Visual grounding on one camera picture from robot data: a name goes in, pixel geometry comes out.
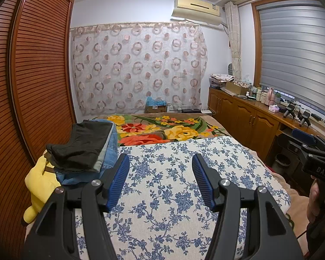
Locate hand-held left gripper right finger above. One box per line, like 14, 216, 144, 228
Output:
192, 153, 304, 260

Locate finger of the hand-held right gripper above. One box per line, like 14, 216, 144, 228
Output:
288, 128, 325, 156

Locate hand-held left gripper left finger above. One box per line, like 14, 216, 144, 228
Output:
23, 153, 130, 260

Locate black pants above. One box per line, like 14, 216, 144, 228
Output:
46, 120, 114, 172

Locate grey-green folded pants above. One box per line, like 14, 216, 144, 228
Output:
93, 130, 112, 172

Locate person's right hand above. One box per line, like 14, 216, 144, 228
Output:
307, 175, 325, 223

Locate blue denim jeans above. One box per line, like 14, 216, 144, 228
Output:
55, 125, 119, 186

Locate dark waste bin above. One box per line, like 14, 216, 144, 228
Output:
273, 153, 291, 172

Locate blue floral bed sheet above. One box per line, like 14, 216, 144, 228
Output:
70, 135, 291, 260

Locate group of toiletry bottles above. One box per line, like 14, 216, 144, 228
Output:
250, 85, 268, 103

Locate wooden cabinet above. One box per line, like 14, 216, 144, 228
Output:
207, 87, 325, 168

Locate colourful flower blanket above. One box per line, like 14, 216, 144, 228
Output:
92, 113, 312, 223

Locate yellow plush toy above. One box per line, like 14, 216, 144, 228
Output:
24, 156, 61, 223

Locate grey window blind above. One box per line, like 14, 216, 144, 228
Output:
258, 0, 325, 125

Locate open cardboard box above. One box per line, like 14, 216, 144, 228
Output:
226, 80, 250, 95

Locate cardboard box with blue bag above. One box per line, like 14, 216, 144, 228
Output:
145, 97, 168, 113

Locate stack of papers and cloth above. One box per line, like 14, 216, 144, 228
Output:
208, 73, 235, 88

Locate beige patterned window curtain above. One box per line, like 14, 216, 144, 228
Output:
224, 1, 243, 79

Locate circle-patterned sheer curtain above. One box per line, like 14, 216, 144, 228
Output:
70, 23, 208, 114

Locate brown louvred wardrobe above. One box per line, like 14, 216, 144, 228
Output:
0, 0, 76, 260

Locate beige air conditioner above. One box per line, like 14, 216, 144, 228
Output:
171, 0, 223, 28

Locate black handle device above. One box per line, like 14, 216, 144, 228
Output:
283, 106, 297, 120
298, 111, 312, 126

